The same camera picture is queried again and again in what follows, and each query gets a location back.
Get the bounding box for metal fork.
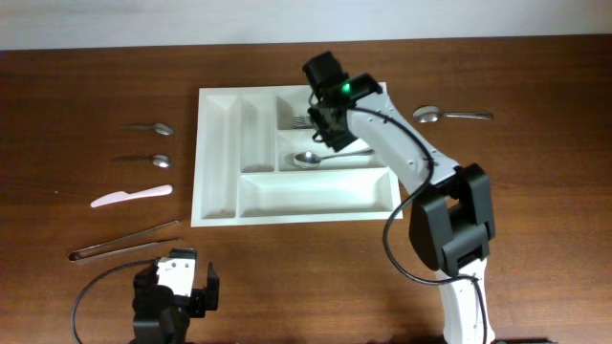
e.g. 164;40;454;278
291;116;313;129

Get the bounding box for large metal spoon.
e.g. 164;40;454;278
293;149;375;169
413;106;493;123

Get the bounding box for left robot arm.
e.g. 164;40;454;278
132;248;220;344

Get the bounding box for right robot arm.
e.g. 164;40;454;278
302;52;495;343

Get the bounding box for pink plastic knife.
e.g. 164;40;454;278
90;184;173;208

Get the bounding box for white plastic cutlery tray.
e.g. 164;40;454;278
190;85;401;227

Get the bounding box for metal kitchen tongs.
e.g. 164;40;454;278
67;220;180;264

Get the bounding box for small metal teaspoon lower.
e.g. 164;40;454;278
116;154;172;168

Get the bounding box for small metal teaspoon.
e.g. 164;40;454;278
116;154;172;168
123;122;174;136

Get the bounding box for small metal teaspoon upper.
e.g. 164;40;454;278
123;122;174;136

